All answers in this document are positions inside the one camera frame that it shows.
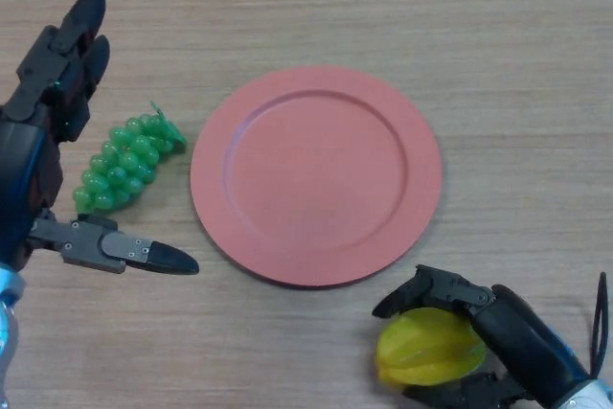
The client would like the yellow starfruit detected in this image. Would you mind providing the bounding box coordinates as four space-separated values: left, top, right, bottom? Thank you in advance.
375 307 488 392

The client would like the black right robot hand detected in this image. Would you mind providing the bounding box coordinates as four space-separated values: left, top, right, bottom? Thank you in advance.
372 263 593 409

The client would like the green grape bunch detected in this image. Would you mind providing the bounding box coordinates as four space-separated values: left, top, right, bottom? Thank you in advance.
71 100 188 214

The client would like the pink round plate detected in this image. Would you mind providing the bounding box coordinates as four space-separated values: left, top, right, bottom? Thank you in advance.
190 66 443 290

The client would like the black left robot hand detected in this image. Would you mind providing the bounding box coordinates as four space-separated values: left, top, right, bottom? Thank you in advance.
0 0 200 277

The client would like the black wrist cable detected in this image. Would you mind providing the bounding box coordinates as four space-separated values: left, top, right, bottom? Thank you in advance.
588 272 609 381

